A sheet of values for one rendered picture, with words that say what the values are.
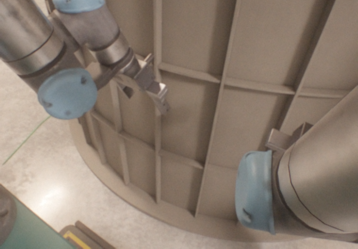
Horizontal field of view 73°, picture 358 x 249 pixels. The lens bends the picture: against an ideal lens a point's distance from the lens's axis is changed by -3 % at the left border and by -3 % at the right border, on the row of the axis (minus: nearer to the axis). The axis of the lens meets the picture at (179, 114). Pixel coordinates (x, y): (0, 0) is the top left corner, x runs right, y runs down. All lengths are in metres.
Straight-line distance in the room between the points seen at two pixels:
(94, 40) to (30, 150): 1.26
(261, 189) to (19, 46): 0.29
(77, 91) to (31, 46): 0.08
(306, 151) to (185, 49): 0.56
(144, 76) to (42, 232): 0.34
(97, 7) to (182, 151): 0.62
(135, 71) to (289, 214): 0.41
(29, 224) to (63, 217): 0.84
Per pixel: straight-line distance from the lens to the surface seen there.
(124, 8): 0.75
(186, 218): 1.26
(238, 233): 1.27
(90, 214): 1.33
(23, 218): 0.53
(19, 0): 0.33
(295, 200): 0.20
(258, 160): 0.24
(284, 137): 0.49
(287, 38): 0.66
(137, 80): 0.53
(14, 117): 1.97
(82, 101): 0.36
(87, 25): 0.48
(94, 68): 0.55
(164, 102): 0.61
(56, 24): 0.48
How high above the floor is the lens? 1.15
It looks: 41 degrees down
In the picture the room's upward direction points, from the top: 4 degrees clockwise
